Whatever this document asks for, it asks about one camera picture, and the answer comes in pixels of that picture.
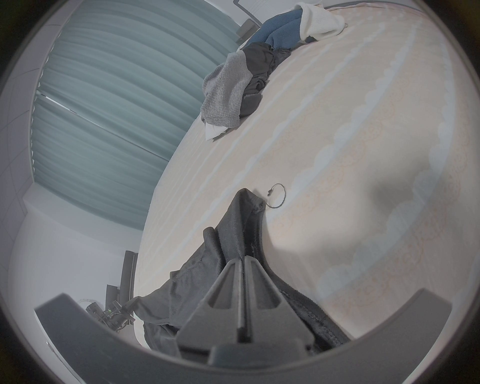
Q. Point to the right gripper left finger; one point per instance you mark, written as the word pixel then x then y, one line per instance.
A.
pixel 221 303

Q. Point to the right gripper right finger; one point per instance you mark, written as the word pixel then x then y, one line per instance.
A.
pixel 270 311

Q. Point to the black T-shirt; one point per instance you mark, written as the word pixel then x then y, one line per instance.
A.
pixel 187 288

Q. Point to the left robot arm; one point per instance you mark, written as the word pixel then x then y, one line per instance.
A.
pixel 110 315

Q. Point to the bed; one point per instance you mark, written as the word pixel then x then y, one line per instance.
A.
pixel 356 150

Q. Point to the pile of clothes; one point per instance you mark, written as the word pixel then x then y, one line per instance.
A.
pixel 228 90

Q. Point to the black chest of drawers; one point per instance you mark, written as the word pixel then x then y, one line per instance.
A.
pixel 127 270

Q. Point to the blue-green curtain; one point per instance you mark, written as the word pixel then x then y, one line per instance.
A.
pixel 97 165
pixel 131 63

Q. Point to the grey bedside table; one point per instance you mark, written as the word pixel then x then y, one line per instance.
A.
pixel 248 29

